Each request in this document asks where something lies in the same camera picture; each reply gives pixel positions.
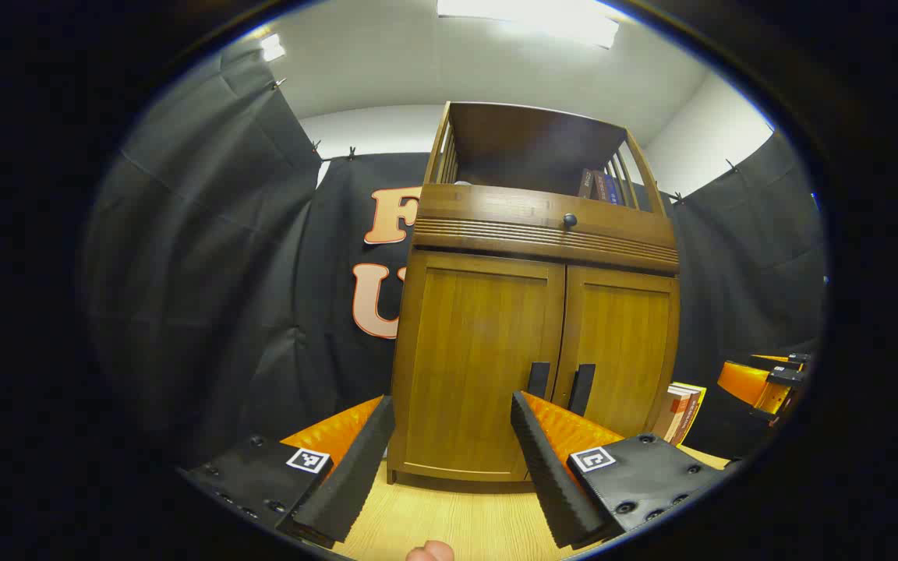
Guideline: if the beige book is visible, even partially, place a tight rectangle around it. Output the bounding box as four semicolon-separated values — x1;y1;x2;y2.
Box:
652;385;691;442

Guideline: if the large ceiling light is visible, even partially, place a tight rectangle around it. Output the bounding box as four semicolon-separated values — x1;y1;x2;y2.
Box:
437;0;621;49

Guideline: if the wooden shoe cabinet door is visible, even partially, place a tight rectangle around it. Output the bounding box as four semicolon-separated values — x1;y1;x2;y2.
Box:
554;265;681;441
391;249;568;480

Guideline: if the brown spine book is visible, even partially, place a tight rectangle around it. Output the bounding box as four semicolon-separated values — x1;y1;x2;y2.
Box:
673;385;702;445

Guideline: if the yellow book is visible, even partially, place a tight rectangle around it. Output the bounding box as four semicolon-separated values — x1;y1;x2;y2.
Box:
673;381;708;446

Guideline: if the wooden double-door shoe cabinet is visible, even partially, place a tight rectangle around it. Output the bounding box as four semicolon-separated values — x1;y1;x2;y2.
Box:
387;101;682;485

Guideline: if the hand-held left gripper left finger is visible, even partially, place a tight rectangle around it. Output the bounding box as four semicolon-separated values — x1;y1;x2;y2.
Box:
180;395;395;545

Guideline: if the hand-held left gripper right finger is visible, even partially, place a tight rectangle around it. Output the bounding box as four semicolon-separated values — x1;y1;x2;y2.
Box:
511;391;738;550

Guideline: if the wooden cabinet drawer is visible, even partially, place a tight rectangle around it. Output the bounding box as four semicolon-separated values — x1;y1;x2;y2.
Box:
412;184;681;275

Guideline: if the black backdrop cloth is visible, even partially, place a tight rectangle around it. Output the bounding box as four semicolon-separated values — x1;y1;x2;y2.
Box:
83;39;829;468

